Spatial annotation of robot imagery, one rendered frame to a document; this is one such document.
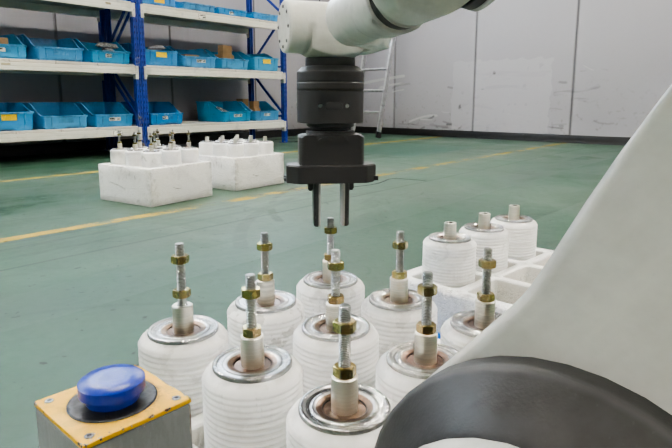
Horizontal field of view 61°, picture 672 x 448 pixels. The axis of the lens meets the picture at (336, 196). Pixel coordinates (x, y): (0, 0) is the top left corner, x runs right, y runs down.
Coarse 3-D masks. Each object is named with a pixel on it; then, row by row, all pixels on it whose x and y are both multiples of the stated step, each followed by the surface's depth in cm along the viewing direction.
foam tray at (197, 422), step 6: (438, 342) 76; (192, 420) 58; (198, 420) 58; (192, 426) 57; (198, 426) 57; (192, 432) 57; (198, 432) 57; (192, 438) 57; (198, 438) 57; (192, 444) 54; (198, 444) 57; (204, 444) 58
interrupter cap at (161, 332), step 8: (160, 320) 64; (168, 320) 65; (200, 320) 64; (208, 320) 65; (152, 328) 62; (160, 328) 62; (168, 328) 63; (200, 328) 63; (208, 328) 62; (216, 328) 62; (152, 336) 60; (160, 336) 60; (168, 336) 60; (176, 336) 60; (184, 336) 60; (192, 336) 60; (200, 336) 60; (208, 336) 60; (168, 344) 59; (176, 344) 59; (184, 344) 59
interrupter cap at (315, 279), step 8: (312, 272) 82; (320, 272) 82; (344, 272) 82; (304, 280) 78; (312, 280) 79; (320, 280) 80; (344, 280) 79; (352, 280) 79; (320, 288) 76; (328, 288) 76
